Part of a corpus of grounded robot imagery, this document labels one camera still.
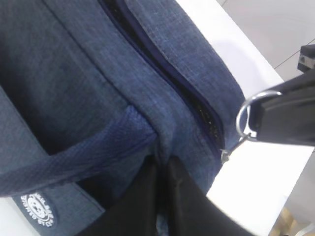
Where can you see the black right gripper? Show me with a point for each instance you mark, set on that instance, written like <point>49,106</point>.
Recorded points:
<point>289,118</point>

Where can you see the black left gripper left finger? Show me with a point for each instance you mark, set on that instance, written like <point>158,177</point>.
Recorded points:
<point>135,213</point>

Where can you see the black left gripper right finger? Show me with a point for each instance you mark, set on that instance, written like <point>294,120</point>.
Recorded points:
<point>190,212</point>

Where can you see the dark blue insulated lunch bag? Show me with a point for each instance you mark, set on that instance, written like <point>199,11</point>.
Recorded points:
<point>89,89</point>

